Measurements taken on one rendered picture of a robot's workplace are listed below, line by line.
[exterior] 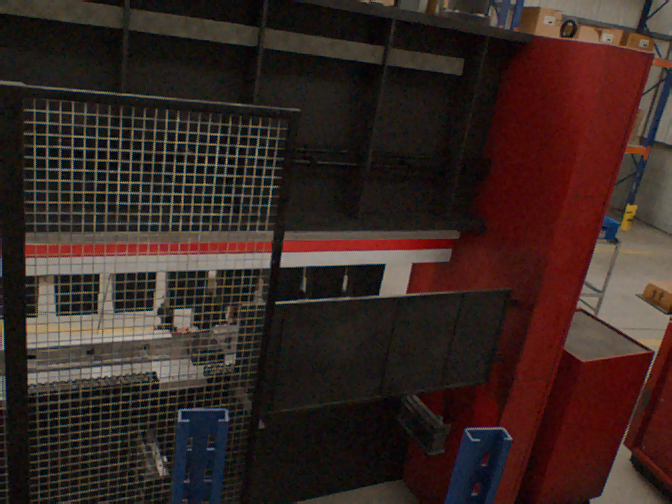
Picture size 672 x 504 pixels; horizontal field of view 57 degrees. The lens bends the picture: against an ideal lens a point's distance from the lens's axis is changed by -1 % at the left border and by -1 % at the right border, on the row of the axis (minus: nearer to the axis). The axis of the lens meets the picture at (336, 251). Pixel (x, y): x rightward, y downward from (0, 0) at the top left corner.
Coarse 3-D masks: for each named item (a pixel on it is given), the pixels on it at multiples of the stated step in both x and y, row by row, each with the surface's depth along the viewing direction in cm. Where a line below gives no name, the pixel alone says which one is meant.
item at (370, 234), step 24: (0, 240) 185; (48, 240) 191; (72, 240) 194; (96, 240) 197; (120, 240) 201; (144, 240) 204; (168, 240) 207; (192, 240) 211; (216, 240) 215; (240, 240) 219; (288, 240) 228; (312, 240) 232
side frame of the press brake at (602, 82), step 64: (512, 64) 254; (576, 64) 225; (640, 64) 223; (512, 128) 255; (576, 128) 226; (512, 192) 256; (576, 192) 233; (512, 256) 257; (576, 256) 247; (512, 320) 257; (512, 384) 259; (448, 448) 297; (512, 448) 276
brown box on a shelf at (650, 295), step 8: (648, 280) 366; (656, 280) 367; (664, 280) 370; (648, 288) 366; (656, 288) 360; (664, 288) 357; (640, 296) 370; (648, 296) 365; (656, 296) 360; (664, 296) 355; (656, 304) 360; (664, 304) 355; (664, 312) 351
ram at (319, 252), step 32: (0, 256) 206; (32, 256) 210; (64, 256) 215; (96, 256) 220; (128, 256) 225; (160, 256) 230; (192, 256) 236; (224, 256) 242; (256, 256) 248; (288, 256) 254; (320, 256) 261; (352, 256) 268; (384, 256) 276; (416, 256) 284; (448, 256) 292
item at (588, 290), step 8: (624, 232) 533; (600, 240) 530; (608, 240) 532; (616, 240) 540; (616, 248) 538; (616, 256) 540; (608, 272) 546; (608, 280) 548; (584, 288) 568; (592, 288) 568; (584, 296) 548; (592, 296) 550; (600, 296) 552; (600, 304) 555
